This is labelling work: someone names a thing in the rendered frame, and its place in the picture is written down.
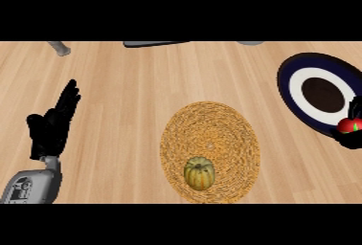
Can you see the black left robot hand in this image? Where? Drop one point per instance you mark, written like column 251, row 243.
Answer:
column 48, row 130

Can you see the pale grey rounded object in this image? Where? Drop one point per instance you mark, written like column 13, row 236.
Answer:
column 249, row 42

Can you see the dark grey flat object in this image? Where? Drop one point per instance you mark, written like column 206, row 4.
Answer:
column 153, row 44

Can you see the dark blue and white plate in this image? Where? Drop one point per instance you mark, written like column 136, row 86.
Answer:
column 317, row 92

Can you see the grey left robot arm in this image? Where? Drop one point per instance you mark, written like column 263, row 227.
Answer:
column 34, row 185

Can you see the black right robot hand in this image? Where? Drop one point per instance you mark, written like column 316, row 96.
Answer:
column 351, row 140

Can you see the round woven straw placemat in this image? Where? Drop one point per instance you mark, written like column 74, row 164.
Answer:
column 209, row 151

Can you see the red tomato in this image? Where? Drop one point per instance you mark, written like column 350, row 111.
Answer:
column 348, row 125

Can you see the green striped squash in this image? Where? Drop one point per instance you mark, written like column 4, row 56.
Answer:
column 199, row 173

